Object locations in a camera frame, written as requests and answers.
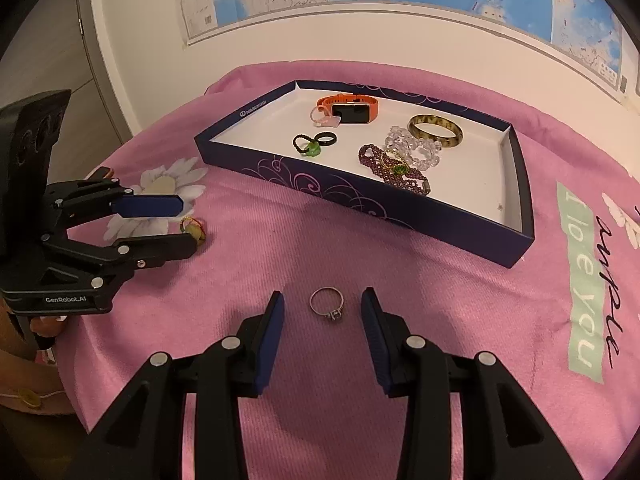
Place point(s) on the grey cabinet door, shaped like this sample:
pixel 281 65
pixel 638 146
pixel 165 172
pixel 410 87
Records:
pixel 60 35

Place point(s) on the person's left hand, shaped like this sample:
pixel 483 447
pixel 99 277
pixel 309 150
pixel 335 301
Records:
pixel 47 327

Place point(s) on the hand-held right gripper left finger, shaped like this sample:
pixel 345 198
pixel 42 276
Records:
pixel 270 340

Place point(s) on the orange smart watch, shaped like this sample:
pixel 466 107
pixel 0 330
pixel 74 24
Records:
pixel 350 111

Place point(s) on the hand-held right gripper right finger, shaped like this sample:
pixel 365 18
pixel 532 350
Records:
pixel 375 340

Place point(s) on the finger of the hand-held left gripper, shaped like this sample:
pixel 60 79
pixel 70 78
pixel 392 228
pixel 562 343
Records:
pixel 150 206
pixel 160 250

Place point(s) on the pink floral printed blanket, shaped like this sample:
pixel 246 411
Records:
pixel 300 240

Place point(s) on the dark blue shallow box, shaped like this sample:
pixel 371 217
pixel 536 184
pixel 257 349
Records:
pixel 465 185

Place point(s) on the person's left forearm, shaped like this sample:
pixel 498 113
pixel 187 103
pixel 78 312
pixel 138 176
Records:
pixel 35 390

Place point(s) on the tortoiseshell bangle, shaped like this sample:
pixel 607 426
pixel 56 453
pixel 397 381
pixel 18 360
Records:
pixel 440 142

